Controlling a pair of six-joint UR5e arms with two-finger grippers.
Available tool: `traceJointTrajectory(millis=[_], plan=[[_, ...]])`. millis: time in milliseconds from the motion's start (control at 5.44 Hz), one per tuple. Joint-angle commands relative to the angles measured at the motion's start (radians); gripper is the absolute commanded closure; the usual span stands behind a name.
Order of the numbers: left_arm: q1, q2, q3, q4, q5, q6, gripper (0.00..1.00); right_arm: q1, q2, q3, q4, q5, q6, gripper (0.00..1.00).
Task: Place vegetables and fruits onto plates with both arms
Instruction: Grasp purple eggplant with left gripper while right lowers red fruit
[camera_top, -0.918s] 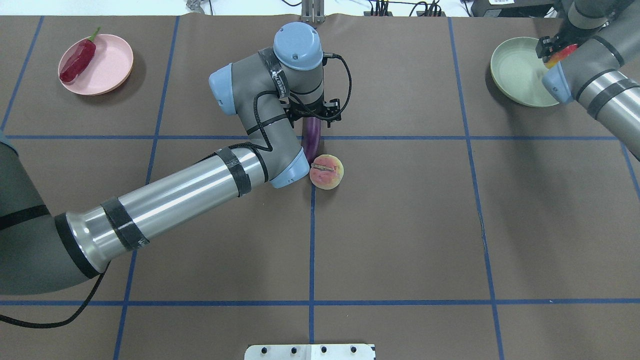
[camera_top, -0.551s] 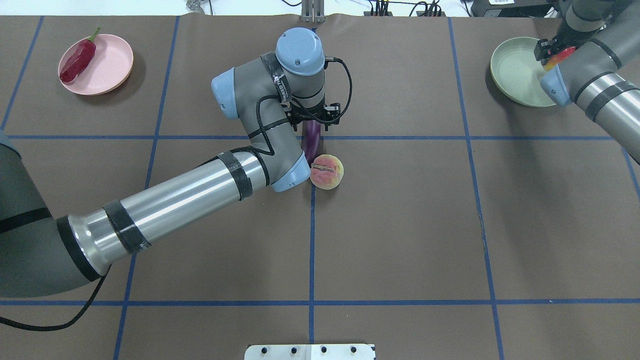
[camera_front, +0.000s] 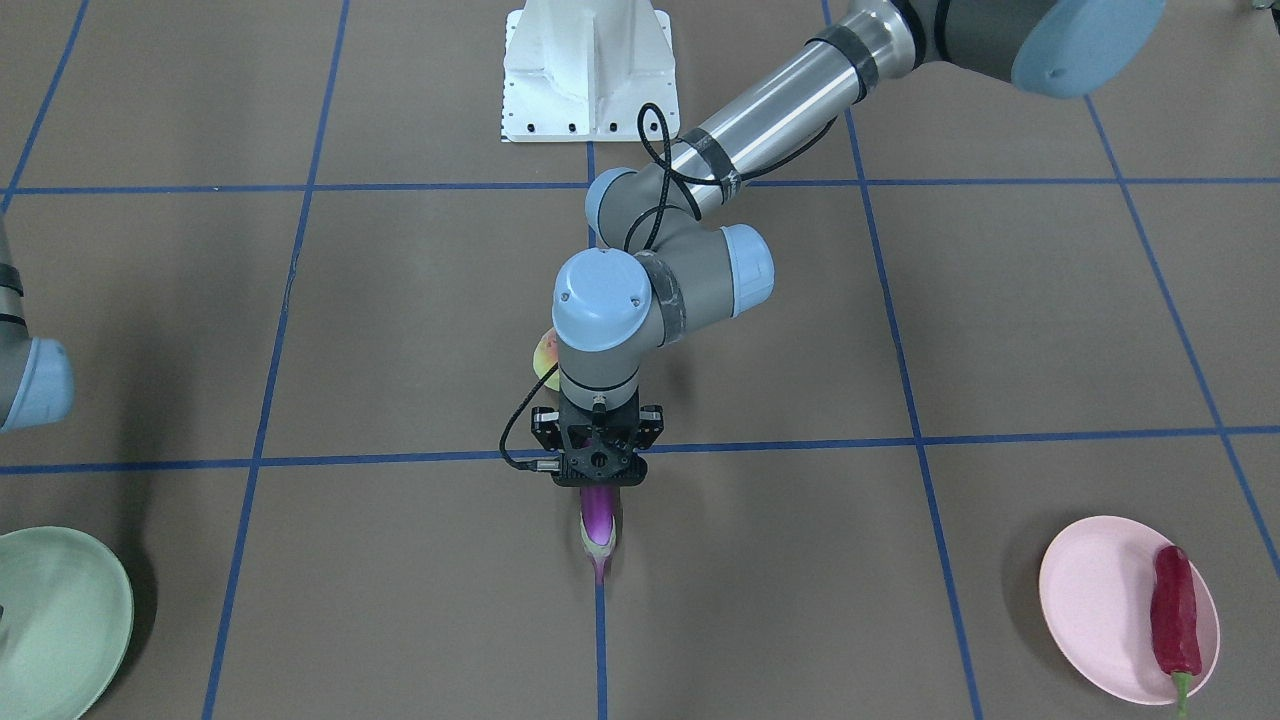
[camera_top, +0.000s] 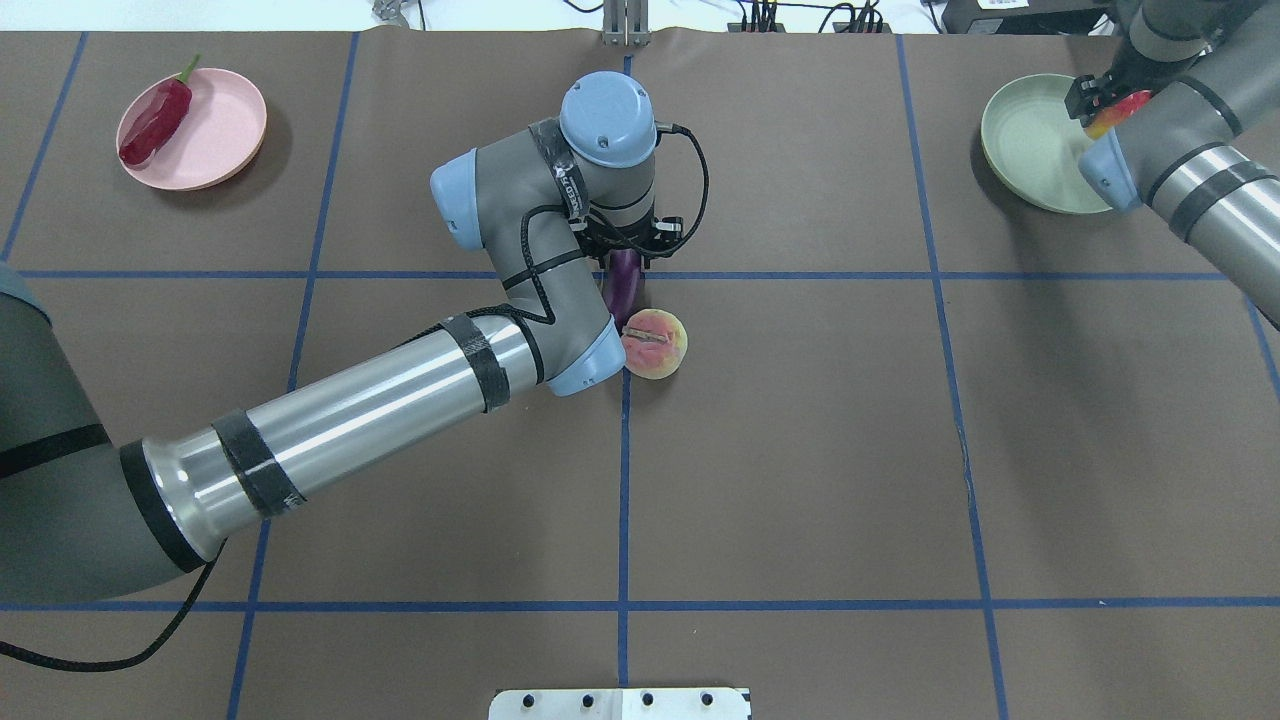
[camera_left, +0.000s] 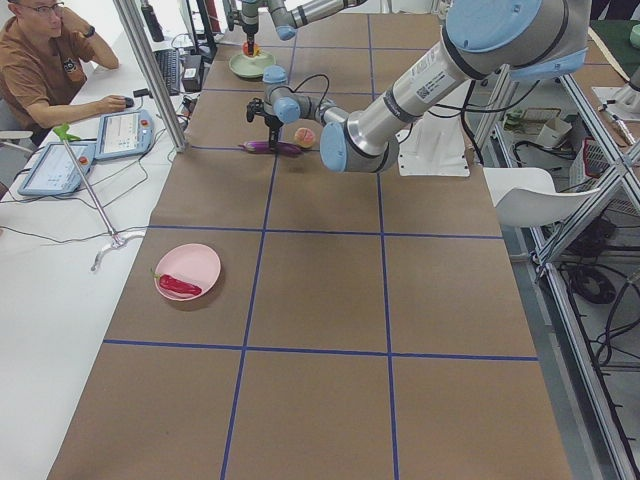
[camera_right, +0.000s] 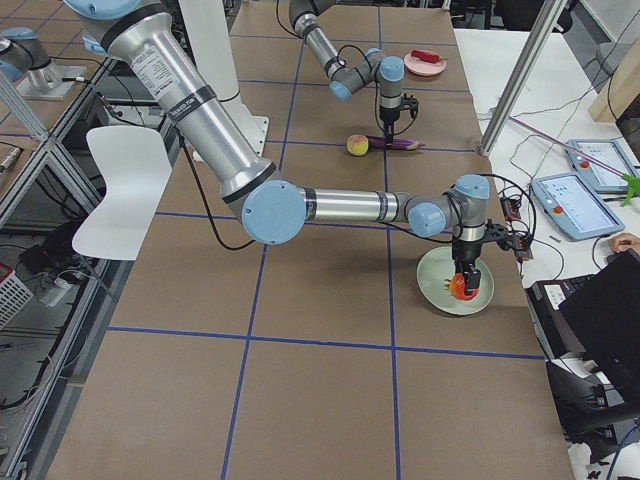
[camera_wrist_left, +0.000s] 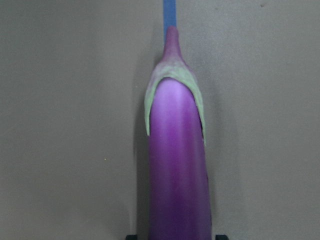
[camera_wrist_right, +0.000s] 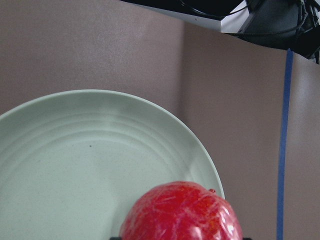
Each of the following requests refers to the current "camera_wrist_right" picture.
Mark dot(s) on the red orange pomegranate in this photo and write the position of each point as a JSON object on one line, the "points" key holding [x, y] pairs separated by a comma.
{"points": [[181, 210]]}

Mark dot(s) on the mint green plate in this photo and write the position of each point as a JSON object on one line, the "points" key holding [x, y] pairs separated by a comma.
{"points": [[73, 163]]}

